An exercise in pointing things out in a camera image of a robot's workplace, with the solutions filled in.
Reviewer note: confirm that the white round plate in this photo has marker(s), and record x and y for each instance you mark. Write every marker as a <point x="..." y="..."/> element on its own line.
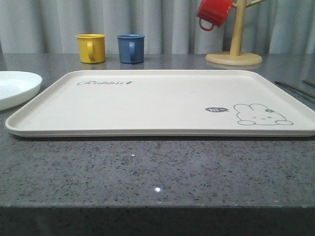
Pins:
<point x="17" y="87"/>

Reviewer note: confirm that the cream rabbit serving tray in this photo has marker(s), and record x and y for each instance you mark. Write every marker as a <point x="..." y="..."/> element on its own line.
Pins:
<point x="94" y="103"/>

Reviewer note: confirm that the blue enamel mug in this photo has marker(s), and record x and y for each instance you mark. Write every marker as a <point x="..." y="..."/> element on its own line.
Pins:
<point x="131" y="48"/>

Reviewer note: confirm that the yellow enamel mug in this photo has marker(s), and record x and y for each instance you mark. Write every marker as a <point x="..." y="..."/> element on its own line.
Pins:
<point x="91" y="48"/>

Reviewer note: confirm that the wooden mug tree stand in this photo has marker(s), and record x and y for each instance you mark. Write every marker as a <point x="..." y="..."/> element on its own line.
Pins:
<point x="235" y="57"/>

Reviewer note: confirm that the red enamel mug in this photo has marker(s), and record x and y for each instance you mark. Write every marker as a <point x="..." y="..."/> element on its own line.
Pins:
<point x="214" y="12"/>

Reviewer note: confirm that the grey curtain backdrop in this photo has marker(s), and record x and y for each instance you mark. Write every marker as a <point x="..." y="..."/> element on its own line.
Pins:
<point x="169" y="26"/>

